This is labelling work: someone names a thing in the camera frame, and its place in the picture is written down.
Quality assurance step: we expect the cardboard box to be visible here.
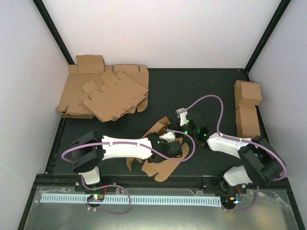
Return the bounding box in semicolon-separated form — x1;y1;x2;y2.
126;116;193;182
234;80;262;108
236;105;260;138

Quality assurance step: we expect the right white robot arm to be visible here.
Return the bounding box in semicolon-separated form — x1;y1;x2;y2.
168;120;286;193

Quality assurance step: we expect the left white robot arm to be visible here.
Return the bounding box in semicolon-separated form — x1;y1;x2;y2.
71;131;183;191

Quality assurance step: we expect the stack of flat cardboard blanks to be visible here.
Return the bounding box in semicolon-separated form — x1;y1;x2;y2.
56;55;149;118

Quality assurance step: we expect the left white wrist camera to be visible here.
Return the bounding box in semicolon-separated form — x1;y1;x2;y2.
159;132;176;143

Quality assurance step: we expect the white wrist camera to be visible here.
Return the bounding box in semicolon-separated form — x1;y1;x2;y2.
159;132;176;143
175;108;188;127

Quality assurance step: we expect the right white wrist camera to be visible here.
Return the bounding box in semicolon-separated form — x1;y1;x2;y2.
175;108;188;127

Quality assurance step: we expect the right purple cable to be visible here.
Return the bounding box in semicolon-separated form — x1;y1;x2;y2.
186;95;287;213

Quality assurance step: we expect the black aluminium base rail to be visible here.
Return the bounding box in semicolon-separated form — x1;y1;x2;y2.
35;174;288;192

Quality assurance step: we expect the light blue slotted cable duct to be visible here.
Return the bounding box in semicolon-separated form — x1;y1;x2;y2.
40;194;222;207

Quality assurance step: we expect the right black frame post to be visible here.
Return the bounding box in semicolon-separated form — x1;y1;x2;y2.
244;0;291;75

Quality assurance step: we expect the black frame post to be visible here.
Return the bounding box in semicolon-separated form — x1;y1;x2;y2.
33;0;75;65
244;0;291;75

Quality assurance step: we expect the left black frame post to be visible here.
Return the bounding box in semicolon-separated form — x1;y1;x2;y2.
33;0;75;65

